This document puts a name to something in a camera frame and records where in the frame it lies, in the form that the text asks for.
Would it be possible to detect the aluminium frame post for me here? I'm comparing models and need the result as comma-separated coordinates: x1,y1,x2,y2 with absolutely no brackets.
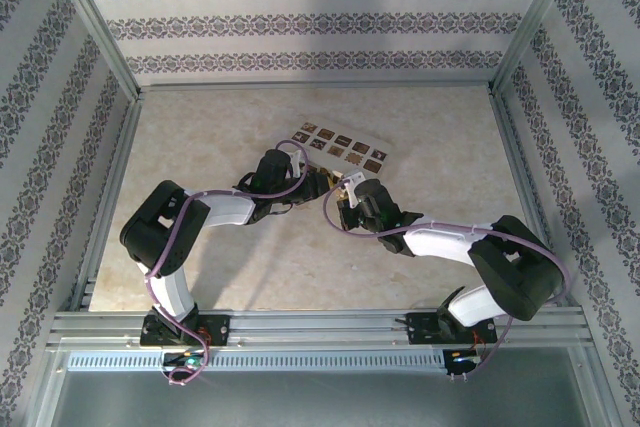
491,0,590,96
42,0,141,101

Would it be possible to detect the aluminium frame side rail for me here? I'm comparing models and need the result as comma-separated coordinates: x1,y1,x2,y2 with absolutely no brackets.
489,89,584,313
69,91,146,313

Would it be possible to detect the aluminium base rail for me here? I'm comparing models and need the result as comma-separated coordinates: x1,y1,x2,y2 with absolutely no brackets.
47,307,589,351

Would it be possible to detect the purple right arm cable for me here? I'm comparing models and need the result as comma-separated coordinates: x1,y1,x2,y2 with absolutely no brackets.
322,177,572,378

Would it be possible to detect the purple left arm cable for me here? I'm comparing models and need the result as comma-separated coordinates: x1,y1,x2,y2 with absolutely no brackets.
147,139,309,388

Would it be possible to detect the wooden box with picture tiles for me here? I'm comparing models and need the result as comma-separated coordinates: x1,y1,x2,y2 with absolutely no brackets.
289,120,392,188

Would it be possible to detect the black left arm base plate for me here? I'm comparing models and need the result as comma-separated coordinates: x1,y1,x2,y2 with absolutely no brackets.
139,314,232,348

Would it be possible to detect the aluminium frame back rail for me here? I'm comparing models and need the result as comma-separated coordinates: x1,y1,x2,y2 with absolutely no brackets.
134,82,496,93

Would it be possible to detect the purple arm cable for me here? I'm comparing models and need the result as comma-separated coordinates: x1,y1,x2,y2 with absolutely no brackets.
322,177,572,378
147,139,309,388

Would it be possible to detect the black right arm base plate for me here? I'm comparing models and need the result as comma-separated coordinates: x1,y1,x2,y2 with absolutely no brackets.
405,311,499,346

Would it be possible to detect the slotted grey cable duct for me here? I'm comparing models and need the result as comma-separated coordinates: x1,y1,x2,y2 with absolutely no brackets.
67,349,446,373

